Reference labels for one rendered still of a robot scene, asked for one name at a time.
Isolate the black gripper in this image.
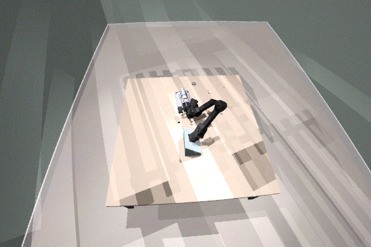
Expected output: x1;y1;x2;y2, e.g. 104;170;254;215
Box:
178;105;190;114

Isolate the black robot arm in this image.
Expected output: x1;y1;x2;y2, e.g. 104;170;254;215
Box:
185;98;227;143

